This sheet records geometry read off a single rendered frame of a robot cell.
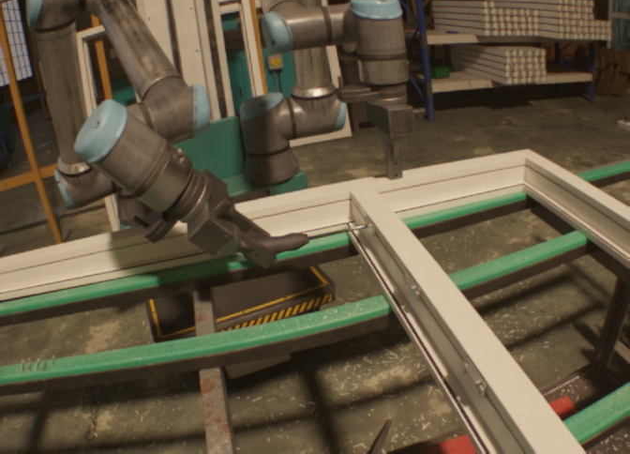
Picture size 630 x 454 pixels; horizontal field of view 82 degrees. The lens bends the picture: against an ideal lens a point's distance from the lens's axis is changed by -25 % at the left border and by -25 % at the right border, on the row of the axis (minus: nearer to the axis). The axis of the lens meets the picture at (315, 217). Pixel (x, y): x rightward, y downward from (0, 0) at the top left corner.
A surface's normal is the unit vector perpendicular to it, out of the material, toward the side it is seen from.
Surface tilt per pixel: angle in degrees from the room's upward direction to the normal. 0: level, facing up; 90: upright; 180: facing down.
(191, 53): 90
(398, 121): 90
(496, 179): 90
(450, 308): 0
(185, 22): 90
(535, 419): 0
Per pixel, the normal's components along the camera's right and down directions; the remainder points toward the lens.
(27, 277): 0.21, 0.41
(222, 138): 0.41, 0.36
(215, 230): 0.23, 0.59
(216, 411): -0.12, -0.89
